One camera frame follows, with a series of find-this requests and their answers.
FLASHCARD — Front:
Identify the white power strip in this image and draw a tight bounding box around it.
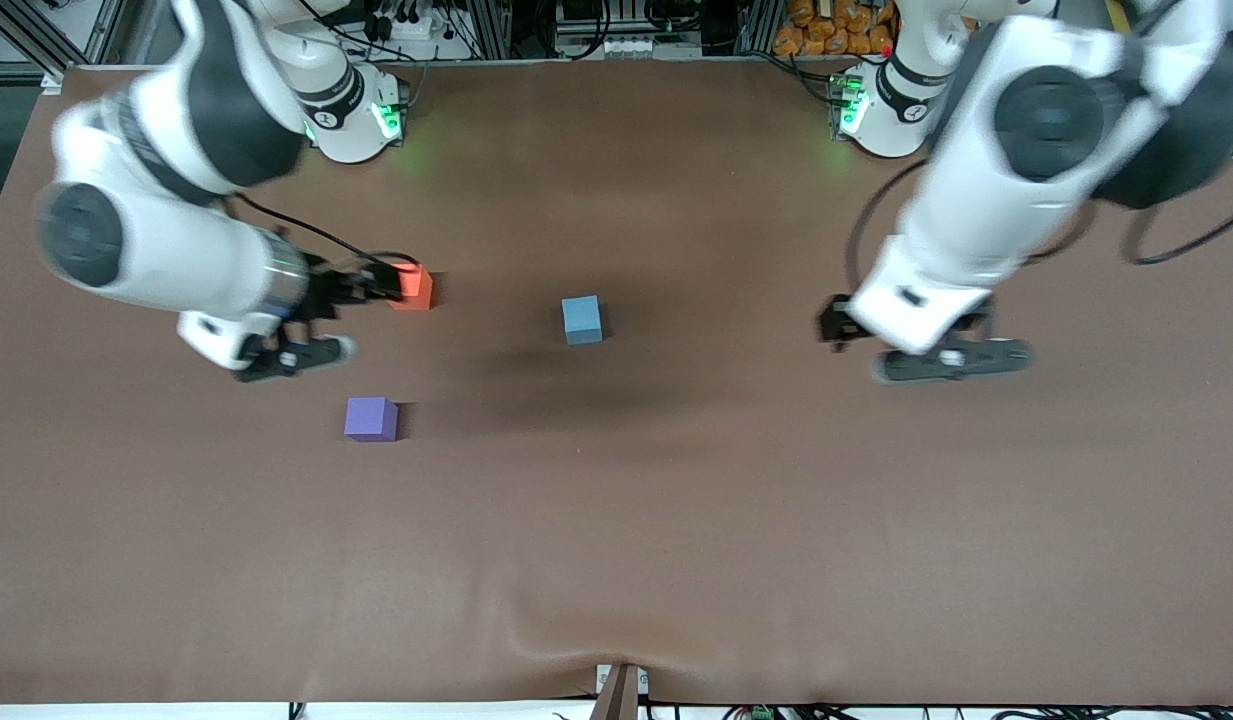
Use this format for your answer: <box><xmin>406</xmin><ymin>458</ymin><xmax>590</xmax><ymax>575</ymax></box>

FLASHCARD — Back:
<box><xmin>351</xmin><ymin>8</ymin><xmax>477</xmax><ymax>61</ymax></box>

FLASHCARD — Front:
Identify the purple foam block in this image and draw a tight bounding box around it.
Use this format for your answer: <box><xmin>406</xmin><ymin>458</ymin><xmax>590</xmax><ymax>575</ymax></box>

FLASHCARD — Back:
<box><xmin>344</xmin><ymin>397</ymin><xmax>399</xmax><ymax>442</ymax></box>

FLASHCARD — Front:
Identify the brown table mat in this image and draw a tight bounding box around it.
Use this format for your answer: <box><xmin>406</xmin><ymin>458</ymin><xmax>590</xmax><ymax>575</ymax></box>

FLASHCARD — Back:
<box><xmin>0</xmin><ymin>58</ymin><xmax>1233</xmax><ymax>707</ymax></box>

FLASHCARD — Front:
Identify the orange foam block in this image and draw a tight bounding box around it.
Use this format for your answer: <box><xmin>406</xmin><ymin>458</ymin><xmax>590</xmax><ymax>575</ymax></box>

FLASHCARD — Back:
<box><xmin>389</xmin><ymin>264</ymin><xmax>435</xmax><ymax>312</ymax></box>

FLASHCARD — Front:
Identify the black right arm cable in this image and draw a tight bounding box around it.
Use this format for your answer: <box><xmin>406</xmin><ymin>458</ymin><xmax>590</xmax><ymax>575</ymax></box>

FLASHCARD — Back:
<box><xmin>226</xmin><ymin>193</ymin><xmax>423</xmax><ymax>273</ymax></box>

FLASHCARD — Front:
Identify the aluminium frame profile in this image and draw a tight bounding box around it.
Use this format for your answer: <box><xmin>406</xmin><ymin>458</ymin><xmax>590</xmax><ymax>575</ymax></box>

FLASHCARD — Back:
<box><xmin>0</xmin><ymin>0</ymin><xmax>127</xmax><ymax>83</ymax></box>

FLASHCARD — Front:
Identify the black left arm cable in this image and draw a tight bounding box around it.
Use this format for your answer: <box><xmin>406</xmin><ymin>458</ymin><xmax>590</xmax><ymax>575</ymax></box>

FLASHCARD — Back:
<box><xmin>844</xmin><ymin>158</ymin><xmax>1233</xmax><ymax>293</ymax></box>

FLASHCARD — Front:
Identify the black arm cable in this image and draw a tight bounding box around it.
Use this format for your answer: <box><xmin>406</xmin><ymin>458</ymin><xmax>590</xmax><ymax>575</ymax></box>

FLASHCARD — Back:
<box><xmin>226</xmin><ymin>193</ymin><xmax>423</xmax><ymax>273</ymax></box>
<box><xmin>844</xmin><ymin>158</ymin><xmax>1233</xmax><ymax>293</ymax></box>

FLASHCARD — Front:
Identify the brown post with grey bracket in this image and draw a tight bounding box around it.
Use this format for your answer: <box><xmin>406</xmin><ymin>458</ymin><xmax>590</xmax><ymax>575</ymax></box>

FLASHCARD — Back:
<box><xmin>591</xmin><ymin>662</ymin><xmax>649</xmax><ymax>720</ymax></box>

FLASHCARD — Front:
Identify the pile of orange objects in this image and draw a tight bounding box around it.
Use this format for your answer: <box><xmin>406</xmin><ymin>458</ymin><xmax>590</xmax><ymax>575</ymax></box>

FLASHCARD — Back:
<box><xmin>773</xmin><ymin>0</ymin><xmax>899</xmax><ymax>57</ymax></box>

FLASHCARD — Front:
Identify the light blue foam block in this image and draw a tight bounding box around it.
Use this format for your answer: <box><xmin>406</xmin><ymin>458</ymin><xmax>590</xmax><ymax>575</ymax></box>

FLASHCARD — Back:
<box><xmin>561</xmin><ymin>295</ymin><xmax>605</xmax><ymax>347</ymax></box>

